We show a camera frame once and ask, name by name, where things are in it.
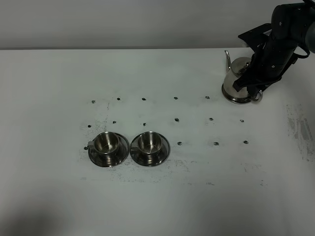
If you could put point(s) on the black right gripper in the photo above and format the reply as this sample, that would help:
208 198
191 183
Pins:
270 61

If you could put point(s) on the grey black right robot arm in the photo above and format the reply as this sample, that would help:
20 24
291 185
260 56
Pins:
303 31

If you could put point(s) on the right stainless steel teacup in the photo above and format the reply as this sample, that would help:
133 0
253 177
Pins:
147 143

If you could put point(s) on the stainless steel teacup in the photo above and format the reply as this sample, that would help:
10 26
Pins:
147 143
106 143

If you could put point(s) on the right stainless steel saucer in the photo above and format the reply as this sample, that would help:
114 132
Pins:
150 161

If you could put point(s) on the stainless steel saucer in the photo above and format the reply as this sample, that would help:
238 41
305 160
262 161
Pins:
114 159
150 161

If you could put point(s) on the left stainless steel saucer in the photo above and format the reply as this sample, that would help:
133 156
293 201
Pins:
114 159

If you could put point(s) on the left stainless steel teacup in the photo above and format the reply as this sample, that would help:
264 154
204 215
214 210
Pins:
106 143

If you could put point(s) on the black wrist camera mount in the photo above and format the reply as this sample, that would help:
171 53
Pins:
257 36

